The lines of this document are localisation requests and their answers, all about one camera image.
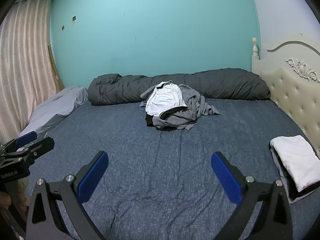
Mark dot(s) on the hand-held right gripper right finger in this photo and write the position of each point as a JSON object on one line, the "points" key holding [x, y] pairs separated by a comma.
{"points": [[226, 177]]}

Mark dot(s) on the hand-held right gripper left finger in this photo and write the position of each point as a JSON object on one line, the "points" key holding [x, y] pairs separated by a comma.
{"points": [[92, 177]]}

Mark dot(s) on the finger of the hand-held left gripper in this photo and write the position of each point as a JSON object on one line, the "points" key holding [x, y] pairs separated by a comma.
{"points": [[26, 137], [42, 146]]}

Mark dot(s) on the white polo shirt black trim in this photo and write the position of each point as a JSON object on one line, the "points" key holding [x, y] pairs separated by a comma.
{"points": [[165, 100]]}

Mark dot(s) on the blue patterned bed sheet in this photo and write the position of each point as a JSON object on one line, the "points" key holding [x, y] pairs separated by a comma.
{"points": [[155, 150]]}

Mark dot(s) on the pink curtain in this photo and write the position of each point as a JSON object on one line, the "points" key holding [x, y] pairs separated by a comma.
{"points": [[22, 67]]}

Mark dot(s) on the folded white garment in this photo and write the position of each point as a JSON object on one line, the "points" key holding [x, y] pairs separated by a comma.
{"points": [[296, 160]]}

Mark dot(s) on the wooden board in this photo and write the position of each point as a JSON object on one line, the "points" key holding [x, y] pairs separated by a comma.
{"points": [[55, 70]]}

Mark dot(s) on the grey crumpled garment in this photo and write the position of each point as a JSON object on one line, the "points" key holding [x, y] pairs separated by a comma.
{"points": [[192, 105]]}

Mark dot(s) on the small pale blue cloth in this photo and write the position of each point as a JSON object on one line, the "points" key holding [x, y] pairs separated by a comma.
{"points": [[142, 103]]}

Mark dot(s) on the dark grey duvet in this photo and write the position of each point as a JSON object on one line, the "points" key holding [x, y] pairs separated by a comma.
{"points": [[220, 85]]}

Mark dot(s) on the cream tufted headboard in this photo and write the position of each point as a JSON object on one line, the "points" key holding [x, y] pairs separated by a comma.
{"points": [[287, 90]]}

